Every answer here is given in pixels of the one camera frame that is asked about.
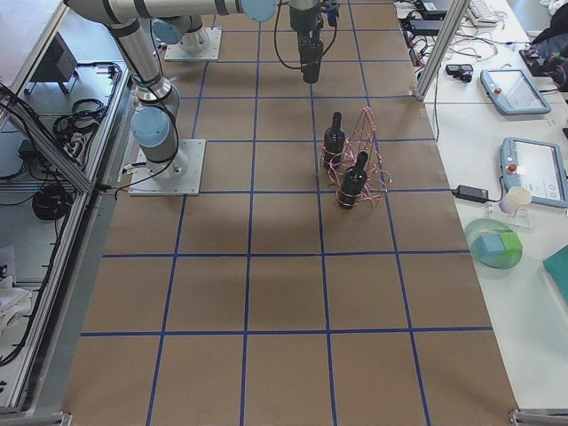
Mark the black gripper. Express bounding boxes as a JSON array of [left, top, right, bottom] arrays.
[[289, 6, 321, 43]]

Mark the dark wine bottle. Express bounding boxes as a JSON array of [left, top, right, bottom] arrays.
[[323, 112, 345, 170], [298, 36, 324, 83]]

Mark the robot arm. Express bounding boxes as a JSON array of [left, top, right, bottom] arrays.
[[65, 1, 281, 165]]

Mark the dark wine bottle in rack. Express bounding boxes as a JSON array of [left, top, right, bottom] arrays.
[[323, 112, 345, 170]]

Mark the blue teach pendant far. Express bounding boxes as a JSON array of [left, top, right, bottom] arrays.
[[479, 68, 551, 115]]

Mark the blue teach pendant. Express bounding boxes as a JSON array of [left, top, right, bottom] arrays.
[[501, 137, 567, 208], [479, 68, 551, 115]]

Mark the black power brick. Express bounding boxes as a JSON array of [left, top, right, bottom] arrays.
[[452, 185, 489, 203]]

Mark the blue teach pendant near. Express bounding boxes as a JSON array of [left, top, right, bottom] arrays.
[[501, 137, 567, 208]]

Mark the white paper cup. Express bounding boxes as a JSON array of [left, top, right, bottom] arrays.
[[499, 186, 532, 215]]

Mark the green bowl with blocks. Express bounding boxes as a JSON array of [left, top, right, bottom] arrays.
[[464, 218, 523, 269]]

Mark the teal book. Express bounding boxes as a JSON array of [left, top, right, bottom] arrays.
[[542, 246, 568, 303]]

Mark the black braided cable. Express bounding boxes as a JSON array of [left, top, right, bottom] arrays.
[[272, 0, 338, 71]]

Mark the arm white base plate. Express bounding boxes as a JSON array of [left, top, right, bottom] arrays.
[[128, 139, 206, 196], [164, 27, 222, 62]]

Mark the aluminium frame post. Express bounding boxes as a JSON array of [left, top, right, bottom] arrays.
[[414, 0, 469, 101]]

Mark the copper wire wine rack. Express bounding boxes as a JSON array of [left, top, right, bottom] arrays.
[[319, 106, 392, 209]]

